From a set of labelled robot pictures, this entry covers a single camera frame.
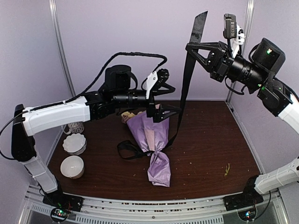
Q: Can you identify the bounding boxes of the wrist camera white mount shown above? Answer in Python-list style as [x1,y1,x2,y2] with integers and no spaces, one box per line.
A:
[223,14,245,58]
[141,69,169,99]

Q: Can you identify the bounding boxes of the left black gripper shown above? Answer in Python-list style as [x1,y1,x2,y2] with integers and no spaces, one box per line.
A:
[113,89,182,123]

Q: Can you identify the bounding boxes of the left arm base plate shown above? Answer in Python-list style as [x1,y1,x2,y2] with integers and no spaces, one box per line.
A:
[43,194,84,212]

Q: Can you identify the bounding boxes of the cream rose flower stem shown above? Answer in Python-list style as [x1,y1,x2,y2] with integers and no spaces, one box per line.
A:
[121,112,142,124]

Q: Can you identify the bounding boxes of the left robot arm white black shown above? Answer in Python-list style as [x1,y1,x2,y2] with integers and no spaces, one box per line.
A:
[10,65,180,207]

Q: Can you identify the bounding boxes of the fallen green stem piece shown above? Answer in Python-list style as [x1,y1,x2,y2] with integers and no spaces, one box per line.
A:
[224,163,230,176]

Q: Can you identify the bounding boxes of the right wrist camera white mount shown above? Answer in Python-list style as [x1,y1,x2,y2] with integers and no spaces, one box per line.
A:
[223,14,245,58]

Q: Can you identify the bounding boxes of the black printed ribbon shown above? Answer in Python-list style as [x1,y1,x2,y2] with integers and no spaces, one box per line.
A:
[117,11,208,160]

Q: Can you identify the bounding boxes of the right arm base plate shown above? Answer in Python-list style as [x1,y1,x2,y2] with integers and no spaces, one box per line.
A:
[223,193,263,211]

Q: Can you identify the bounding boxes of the patterned white mug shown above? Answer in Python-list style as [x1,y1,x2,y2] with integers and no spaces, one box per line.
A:
[61,122,85,135]

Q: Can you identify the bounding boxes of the aluminium corner post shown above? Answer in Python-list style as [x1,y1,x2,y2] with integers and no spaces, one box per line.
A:
[49,0,76,97]
[226,0,255,105]

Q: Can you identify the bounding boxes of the purple pink wrapping paper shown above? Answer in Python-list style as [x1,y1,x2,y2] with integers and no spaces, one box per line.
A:
[127,112,171,187]

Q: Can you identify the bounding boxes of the aluminium front rail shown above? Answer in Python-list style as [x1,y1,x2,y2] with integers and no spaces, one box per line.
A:
[24,179,287,224]

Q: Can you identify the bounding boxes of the white round bowl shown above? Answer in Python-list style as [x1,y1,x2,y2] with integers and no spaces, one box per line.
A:
[60,155,85,179]

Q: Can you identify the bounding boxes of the white scalloped bowl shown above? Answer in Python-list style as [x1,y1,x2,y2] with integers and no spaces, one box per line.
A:
[62,133,87,155]

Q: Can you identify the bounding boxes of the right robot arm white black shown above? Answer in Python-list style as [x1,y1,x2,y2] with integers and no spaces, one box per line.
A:
[186,38,299,132]

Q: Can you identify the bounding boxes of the right aluminium corner post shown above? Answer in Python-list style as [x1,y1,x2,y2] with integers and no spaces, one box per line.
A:
[226,0,255,105]

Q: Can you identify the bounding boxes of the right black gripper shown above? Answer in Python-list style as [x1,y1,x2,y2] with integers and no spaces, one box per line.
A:
[185,40,266,90]

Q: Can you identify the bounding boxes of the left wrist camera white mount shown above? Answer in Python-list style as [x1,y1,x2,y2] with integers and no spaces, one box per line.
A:
[141,69,169,99]

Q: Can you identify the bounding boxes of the left aluminium corner post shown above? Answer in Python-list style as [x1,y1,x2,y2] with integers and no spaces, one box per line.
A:
[49,0,76,97]

